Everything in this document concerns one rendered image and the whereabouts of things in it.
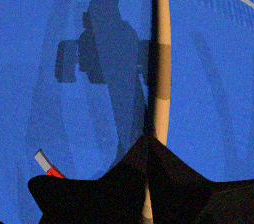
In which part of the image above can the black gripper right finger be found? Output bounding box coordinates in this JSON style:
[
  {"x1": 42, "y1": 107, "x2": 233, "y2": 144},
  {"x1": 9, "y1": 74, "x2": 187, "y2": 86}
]
[{"x1": 146, "y1": 134, "x2": 254, "y2": 224}]

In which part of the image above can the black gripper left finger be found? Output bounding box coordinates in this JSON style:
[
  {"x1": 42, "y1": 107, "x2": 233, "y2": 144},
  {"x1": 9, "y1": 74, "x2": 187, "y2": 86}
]
[{"x1": 27, "y1": 134, "x2": 149, "y2": 224}]

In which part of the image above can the orange long-handled scraper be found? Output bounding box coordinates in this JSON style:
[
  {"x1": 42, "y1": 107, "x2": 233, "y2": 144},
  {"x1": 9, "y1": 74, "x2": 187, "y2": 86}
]
[{"x1": 138, "y1": 0, "x2": 172, "y2": 224}]

